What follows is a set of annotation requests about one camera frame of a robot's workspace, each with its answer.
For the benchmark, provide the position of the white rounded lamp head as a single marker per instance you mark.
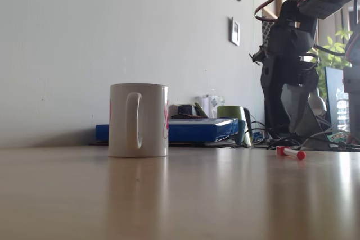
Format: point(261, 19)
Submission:
point(317, 103)

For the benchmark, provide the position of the small black box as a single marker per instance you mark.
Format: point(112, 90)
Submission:
point(185, 109)

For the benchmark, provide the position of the white mug with pink print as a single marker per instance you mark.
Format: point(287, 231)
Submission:
point(152, 122)

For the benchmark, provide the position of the small white wall frame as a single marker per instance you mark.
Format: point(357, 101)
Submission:
point(235, 31)

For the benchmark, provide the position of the clear plastic water bottle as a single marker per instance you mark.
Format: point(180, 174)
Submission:
point(342, 108)

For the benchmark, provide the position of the green mug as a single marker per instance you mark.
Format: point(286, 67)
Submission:
point(230, 112)

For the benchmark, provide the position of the green leafy plant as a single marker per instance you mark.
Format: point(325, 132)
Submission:
point(336, 46)

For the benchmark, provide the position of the clear plastic container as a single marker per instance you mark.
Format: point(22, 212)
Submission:
point(209, 105)

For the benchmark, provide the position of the dark computer monitor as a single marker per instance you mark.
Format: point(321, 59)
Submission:
point(330, 102)

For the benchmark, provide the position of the blue flat box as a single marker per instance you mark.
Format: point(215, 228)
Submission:
point(197, 131)

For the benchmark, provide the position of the red and white marker pen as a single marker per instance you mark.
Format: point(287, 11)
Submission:
point(289, 152)

